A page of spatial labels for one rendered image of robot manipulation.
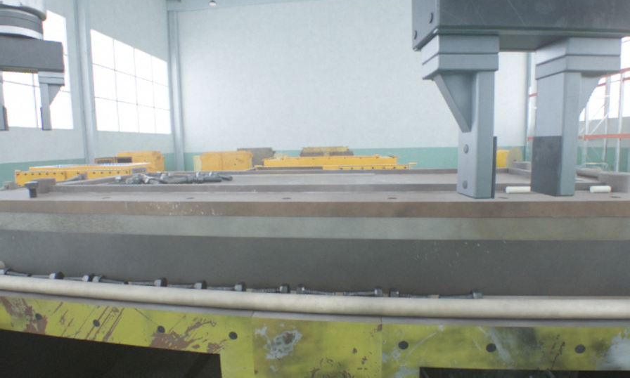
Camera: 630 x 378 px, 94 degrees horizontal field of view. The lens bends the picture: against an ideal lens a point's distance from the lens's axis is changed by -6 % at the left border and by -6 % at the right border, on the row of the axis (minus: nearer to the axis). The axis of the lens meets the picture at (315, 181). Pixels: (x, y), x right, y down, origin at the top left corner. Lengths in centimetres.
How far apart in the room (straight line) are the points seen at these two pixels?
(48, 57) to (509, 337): 80
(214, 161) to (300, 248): 937
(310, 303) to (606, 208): 40
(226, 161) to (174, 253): 917
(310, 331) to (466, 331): 18
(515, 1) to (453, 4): 4
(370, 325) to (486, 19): 33
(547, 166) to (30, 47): 72
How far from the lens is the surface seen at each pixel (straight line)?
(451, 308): 42
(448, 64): 21
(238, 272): 49
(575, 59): 26
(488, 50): 23
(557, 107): 26
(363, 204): 43
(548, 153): 26
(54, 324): 61
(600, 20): 26
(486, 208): 46
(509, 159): 1371
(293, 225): 45
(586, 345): 49
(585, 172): 86
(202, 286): 49
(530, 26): 23
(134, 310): 50
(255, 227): 46
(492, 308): 44
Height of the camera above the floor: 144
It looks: 7 degrees down
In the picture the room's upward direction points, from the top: 1 degrees counter-clockwise
